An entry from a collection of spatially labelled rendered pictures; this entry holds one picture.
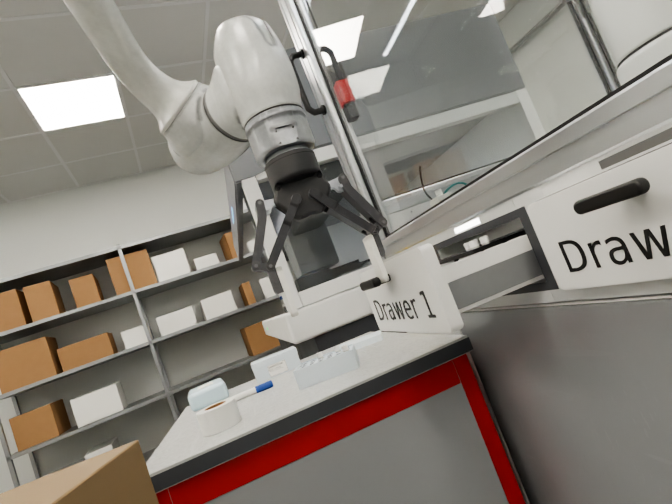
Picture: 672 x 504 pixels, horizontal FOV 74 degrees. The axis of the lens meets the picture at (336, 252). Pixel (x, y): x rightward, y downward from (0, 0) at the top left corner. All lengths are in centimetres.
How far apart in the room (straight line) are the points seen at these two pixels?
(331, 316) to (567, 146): 106
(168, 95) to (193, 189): 432
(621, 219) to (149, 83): 64
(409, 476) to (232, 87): 67
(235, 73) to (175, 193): 442
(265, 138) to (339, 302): 93
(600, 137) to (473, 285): 21
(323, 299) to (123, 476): 115
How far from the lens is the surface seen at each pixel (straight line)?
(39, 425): 451
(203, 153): 76
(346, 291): 148
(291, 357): 123
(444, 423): 84
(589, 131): 52
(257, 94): 64
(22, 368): 452
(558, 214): 55
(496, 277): 60
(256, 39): 67
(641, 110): 49
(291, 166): 61
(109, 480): 37
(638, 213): 49
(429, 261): 54
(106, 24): 74
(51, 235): 507
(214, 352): 479
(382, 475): 82
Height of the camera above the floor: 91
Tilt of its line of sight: 5 degrees up
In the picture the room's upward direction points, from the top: 21 degrees counter-clockwise
